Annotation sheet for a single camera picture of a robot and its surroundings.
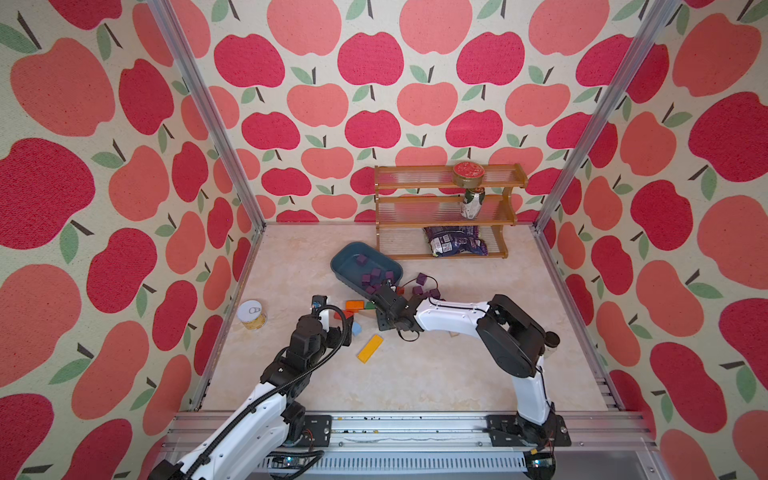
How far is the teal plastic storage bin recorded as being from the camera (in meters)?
1.04

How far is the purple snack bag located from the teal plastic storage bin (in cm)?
17

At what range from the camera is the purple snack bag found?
42.0 inches

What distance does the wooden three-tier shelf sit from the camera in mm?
1026
